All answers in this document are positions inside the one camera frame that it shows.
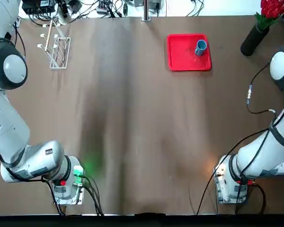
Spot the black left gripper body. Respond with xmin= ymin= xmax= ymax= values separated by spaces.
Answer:
xmin=58 ymin=0 xmax=69 ymax=14

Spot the blue cup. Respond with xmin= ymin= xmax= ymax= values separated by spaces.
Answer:
xmin=195 ymin=39 xmax=208 ymax=57

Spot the red plastic tray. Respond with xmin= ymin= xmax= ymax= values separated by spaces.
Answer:
xmin=167 ymin=33 xmax=213 ymax=71

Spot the black power adapter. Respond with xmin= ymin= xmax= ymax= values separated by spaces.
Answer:
xmin=70 ymin=0 xmax=81 ymax=14

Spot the grey power strip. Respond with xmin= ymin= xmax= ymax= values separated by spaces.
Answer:
xmin=96 ymin=6 xmax=111 ymax=15

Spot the red tulip bouquet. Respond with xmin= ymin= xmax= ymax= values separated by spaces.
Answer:
xmin=254 ymin=0 xmax=284 ymax=30

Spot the black network switch box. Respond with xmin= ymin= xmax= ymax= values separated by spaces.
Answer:
xmin=22 ymin=0 xmax=58 ymax=15

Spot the black cable with metal connector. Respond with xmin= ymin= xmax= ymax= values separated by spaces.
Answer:
xmin=246 ymin=62 xmax=278 ymax=114
xmin=13 ymin=21 xmax=27 ymax=60

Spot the white wire cup rack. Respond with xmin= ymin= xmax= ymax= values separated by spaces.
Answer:
xmin=37 ymin=18 xmax=71 ymax=70

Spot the aluminium camera post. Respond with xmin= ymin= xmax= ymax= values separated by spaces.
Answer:
xmin=142 ymin=0 xmax=152 ymax=22

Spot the black base cable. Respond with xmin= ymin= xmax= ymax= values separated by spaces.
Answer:
xmin=195 ymin=129 xmax=272 ymax=216
xmin=81 ymin=174 xmax=105 ymax=216

